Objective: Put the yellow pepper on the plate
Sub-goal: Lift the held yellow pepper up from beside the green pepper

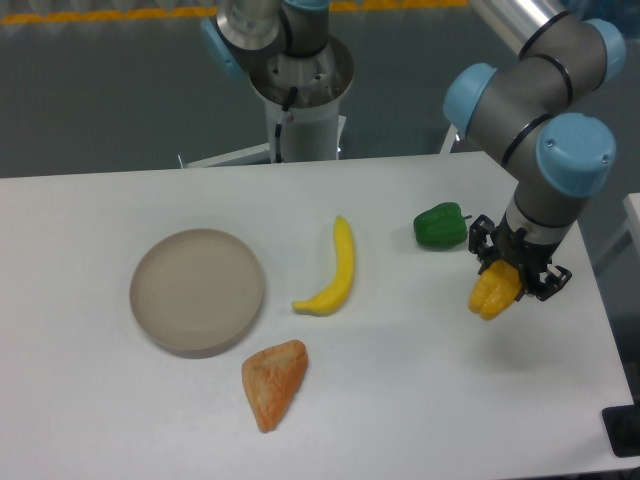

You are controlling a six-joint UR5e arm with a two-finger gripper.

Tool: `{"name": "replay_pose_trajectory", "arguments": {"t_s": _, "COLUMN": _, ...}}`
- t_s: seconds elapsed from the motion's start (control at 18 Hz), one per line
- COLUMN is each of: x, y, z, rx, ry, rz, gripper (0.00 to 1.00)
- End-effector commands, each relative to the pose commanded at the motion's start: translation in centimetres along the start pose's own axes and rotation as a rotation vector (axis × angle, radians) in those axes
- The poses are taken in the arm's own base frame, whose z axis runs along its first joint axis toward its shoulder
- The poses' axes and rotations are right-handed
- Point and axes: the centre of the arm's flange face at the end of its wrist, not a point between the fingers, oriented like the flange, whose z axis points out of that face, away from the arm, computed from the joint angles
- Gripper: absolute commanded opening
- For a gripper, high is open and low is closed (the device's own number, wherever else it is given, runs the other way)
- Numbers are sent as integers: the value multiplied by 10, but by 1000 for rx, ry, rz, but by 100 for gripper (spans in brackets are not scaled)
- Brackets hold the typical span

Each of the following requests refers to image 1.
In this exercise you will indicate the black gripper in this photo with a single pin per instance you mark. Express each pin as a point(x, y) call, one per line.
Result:
point(529, 259)

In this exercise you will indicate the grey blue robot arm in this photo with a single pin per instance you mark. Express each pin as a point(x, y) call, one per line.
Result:
point(522, 118)

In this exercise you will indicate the green toy pepper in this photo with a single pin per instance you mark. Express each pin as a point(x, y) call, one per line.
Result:
point(441, 227)

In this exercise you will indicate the beige round plate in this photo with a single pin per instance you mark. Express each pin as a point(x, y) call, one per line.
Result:
point(197, 293)

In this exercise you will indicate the white table at right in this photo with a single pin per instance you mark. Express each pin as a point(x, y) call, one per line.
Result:
point(624, 236)

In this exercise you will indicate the yellow toy banana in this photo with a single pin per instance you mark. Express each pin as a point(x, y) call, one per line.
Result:
point(335, 294)

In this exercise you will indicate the black device at table edge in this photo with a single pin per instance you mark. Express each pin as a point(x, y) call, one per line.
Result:
point(622, 427)

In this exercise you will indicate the orange toy bread wedge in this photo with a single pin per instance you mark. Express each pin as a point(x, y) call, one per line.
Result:
point(271, 379)

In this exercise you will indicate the white metal frame leg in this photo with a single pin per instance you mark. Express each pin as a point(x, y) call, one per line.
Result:
point(451, 139)

